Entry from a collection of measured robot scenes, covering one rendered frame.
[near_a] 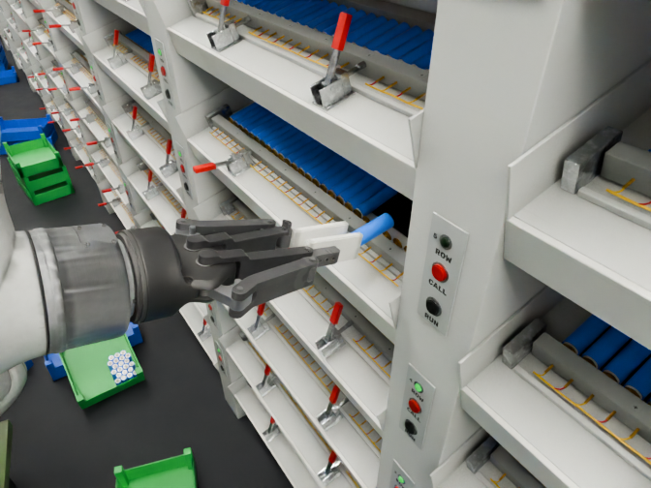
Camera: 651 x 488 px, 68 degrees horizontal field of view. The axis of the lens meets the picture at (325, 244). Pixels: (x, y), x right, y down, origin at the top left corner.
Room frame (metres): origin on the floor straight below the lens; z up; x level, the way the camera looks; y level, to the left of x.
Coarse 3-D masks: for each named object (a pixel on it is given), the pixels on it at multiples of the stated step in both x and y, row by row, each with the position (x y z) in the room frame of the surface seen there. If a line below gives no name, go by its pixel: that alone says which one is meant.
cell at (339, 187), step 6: (360, 168) 0.64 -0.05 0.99; (354, 174) 0.63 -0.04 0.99; (360, 174) 0.63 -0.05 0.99; (366, 174) 0.63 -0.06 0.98; (342, 180) 0.62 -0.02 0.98; (348, 180) 0.62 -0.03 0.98; (354, 180) 0.62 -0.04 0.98; (336, 186) 0.61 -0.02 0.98; (342, 186) 0.61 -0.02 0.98; (348, 186) 0.62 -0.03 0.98; (336, 192) 0.61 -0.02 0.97
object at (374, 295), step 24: (216, 96) 0.91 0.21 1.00; (240, 96) 0.94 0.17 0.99; (192, 120) 0.88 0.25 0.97; (192, 144) 0.85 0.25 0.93; (216, 144) 0.83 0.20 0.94; (216, 168) 0.77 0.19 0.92; (240, 192) 0.69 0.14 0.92; (264, 192) 0.66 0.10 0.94; (288, 192) 0.65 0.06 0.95; (264, 216) 0.63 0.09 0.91; (288, 216) 0.60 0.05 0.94; (336, 264) 0.49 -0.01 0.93; (360, 264) 0.48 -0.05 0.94; (336, 288) 0.48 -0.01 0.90; (360, 288) 0.44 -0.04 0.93; (384, 288) 0.44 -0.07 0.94; (360, 312) 0.44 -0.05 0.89; (384, 312) 0.40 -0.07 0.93
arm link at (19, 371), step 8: (16, 368) 0.73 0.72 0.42; (24, 368) 0.75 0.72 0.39; (0, 376) 0.69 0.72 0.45; (8, 376) 0.70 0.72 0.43; (16, 376) 0.72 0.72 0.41; (24, 376) 0.74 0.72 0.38; (0, 384) 0.68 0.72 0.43; (8, 384) 0.69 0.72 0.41; (16, 384) 0.71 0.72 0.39; (24, 384) 0.74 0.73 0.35; (0, 392) 0.67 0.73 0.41; (8, 392) 0.69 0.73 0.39; (16, 392) 0.70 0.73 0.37; (0, 400) 0.66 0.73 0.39; (8, 400) 0.68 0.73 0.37; (0, 408) 0.66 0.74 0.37; (8, 408) 0.68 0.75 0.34
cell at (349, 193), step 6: (360, 180) 0.62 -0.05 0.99; (366, 180) 0.61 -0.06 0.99; (372, 180) 0.62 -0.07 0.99; (354, 186) 0.61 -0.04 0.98; (360, 186) 0.61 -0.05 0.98; (366, 186) 0.61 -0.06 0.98; (342, 192) 0.60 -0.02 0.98; (348, 192) 0.60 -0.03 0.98; (354, 192) 0.60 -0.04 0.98; (342, 198) 0.59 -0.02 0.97; (348, 198) 0.59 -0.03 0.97
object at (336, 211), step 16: (224, 128) 0.83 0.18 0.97; (224, 144) 0.81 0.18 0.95; (240, 144) 0.79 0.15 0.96; (256, 144) 0.76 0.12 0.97; (272, 160) 0.70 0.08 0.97; (288, 176) 0.65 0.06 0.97; (304, 192) 0.62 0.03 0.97; (320, 192) 0.60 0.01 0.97; (320, 208) 0.59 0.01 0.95; (336, 208) 0.56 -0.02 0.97; (352, 224) 0.53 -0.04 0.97; (384, 240) 0.49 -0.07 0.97; (384, 256) 0.47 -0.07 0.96; (400, 256) 0.46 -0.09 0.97; (400, 272) 0.45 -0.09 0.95
